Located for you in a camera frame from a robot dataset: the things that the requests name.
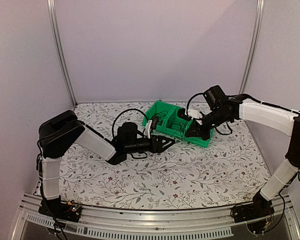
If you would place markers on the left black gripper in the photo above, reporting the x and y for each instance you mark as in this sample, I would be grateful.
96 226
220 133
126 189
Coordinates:
157 146

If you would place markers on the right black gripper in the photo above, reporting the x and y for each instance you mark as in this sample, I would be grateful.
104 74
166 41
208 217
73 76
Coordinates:
199 132

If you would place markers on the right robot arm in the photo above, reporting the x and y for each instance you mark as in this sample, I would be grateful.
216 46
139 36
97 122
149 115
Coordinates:
226 109

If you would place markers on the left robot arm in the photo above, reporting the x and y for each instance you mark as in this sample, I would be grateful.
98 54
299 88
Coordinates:
58 134

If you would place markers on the green bin right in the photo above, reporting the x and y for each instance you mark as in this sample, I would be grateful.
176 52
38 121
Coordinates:
199 141

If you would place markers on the green bin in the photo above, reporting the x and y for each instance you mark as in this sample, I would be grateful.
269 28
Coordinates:
199 141
176 127
162 110

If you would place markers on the green bin middle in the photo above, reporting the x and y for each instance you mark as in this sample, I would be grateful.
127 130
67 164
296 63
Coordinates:
176 127

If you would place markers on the green bin left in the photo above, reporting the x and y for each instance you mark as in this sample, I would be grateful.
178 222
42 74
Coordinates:
162 110

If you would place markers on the floral table mat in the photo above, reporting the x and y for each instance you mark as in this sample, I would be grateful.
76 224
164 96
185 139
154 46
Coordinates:
230 170

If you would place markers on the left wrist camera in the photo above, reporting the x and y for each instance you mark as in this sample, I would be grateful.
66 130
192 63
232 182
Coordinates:
150 126

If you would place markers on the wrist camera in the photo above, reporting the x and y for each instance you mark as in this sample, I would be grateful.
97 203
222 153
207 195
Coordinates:
150 126
189 113

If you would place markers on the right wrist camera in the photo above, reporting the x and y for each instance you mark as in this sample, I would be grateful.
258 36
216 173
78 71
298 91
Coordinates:
189 113

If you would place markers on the right aluminium frame post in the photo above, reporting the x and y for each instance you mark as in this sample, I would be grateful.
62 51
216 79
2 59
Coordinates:
256 30

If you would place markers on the aluminium frame post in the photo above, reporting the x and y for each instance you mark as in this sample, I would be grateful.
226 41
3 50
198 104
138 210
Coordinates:
52 13
256 30

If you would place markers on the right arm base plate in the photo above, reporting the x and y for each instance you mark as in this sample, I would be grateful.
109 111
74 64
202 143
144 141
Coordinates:
257 219

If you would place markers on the front aluminium rail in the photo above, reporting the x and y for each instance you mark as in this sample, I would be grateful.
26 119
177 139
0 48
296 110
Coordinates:
100 223

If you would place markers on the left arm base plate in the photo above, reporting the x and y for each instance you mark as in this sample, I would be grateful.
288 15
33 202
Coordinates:
59 210

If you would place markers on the left aluminium frame post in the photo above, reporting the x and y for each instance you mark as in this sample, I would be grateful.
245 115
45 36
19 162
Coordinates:
52 13

